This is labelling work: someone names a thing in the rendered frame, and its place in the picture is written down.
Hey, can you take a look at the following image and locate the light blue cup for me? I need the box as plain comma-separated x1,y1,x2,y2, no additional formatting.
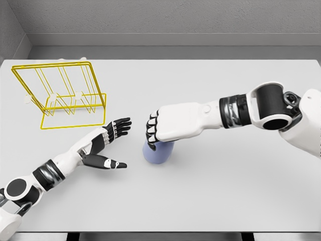
141,140,175,165

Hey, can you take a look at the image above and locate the yellow wire cup holder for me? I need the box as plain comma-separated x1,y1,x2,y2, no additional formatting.
11,58,107,130

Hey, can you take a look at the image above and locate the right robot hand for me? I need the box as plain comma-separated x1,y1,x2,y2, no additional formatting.
145,102,207,152

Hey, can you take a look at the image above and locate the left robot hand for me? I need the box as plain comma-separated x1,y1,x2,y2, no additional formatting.
76,116,132,170

